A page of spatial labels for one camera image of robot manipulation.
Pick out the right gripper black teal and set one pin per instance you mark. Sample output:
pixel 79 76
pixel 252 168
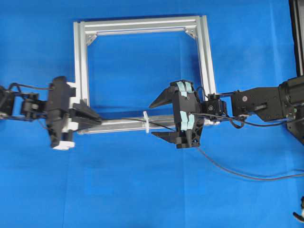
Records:
pixel 186 104

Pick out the white zip tie loop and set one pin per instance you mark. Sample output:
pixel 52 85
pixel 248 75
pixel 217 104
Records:
pixel 146 122

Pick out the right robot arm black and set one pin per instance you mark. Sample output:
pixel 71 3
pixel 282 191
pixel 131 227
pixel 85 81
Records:
pixel 283 104

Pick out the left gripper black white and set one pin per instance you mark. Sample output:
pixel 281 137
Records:
pixel 81 116

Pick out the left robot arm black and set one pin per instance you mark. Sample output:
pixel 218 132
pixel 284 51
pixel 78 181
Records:
pixel 19 106

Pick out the aluminium extrusion frame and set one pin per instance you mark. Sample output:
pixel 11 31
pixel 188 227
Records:
pixel 85 32

